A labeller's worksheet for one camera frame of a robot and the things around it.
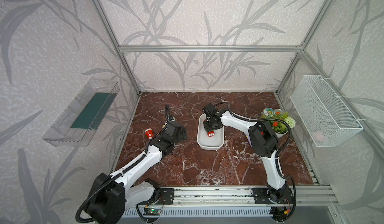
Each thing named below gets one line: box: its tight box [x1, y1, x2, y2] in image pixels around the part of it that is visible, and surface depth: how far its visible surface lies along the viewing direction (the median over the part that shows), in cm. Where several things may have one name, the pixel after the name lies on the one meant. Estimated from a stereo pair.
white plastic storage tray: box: [197, 113, 225, 151], surface depth 96 cm
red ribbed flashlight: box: [207, 130, 215, 137], surface depth 95 cm
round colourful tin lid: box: [263, 107, 275, 117], surface depth 101 cm
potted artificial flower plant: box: [269, 111, 296, 139], surface depth 86 cm
